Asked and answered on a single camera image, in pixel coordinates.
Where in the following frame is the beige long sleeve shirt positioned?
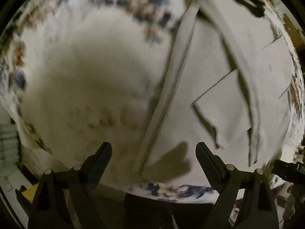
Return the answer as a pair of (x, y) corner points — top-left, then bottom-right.
(136, 0), (294, 185)

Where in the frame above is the floral bed sheet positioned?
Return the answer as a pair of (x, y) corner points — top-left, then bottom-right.
(1, 0), (304, 203)

